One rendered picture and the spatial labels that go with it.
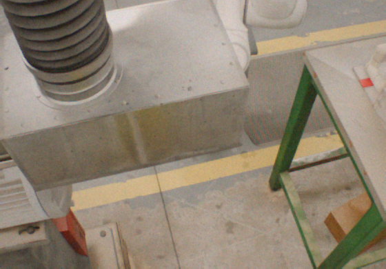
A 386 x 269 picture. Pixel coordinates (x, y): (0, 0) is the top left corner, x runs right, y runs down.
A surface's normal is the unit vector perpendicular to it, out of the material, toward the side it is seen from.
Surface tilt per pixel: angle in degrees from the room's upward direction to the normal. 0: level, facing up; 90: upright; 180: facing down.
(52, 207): 81
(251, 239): 0
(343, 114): 0
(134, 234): 0
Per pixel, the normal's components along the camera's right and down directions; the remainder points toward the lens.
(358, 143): 0.00, -0.56
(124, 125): 0.25, 0.80
